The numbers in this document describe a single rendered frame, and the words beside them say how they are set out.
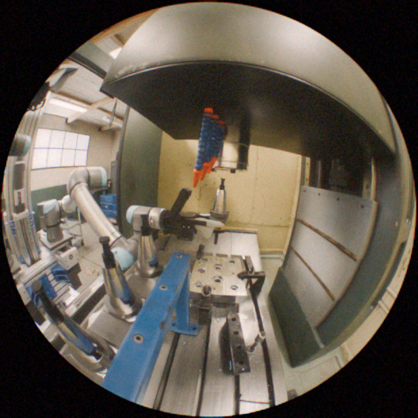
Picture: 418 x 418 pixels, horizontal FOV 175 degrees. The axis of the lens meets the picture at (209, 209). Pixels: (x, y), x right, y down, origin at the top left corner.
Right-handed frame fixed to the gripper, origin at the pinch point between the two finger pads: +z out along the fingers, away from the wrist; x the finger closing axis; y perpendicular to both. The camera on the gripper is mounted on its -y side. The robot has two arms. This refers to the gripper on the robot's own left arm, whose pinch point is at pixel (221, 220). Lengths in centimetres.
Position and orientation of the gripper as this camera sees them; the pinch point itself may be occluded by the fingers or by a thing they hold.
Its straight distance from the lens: 48.1
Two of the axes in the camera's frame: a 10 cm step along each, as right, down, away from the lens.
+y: -0.7, 9.7, 2.1
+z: 9.9, 1.0, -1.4
